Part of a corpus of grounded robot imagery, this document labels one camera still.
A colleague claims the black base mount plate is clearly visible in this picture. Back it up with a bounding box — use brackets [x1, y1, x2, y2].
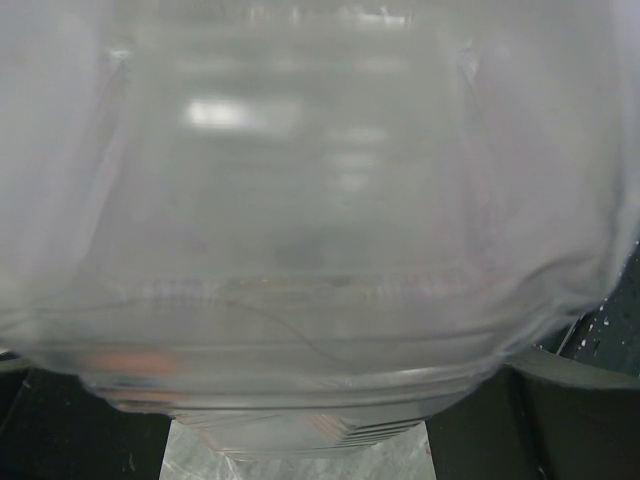
[540, 252, 639, 377]

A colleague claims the clear bottle yellow label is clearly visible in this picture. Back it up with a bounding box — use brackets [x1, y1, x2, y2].
[1, 1, 639, 459]

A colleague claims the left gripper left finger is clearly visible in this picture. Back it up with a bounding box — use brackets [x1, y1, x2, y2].
[1, 351, 170, 479]

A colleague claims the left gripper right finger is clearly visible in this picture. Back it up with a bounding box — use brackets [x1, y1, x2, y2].
[426, 348, 639, 480]

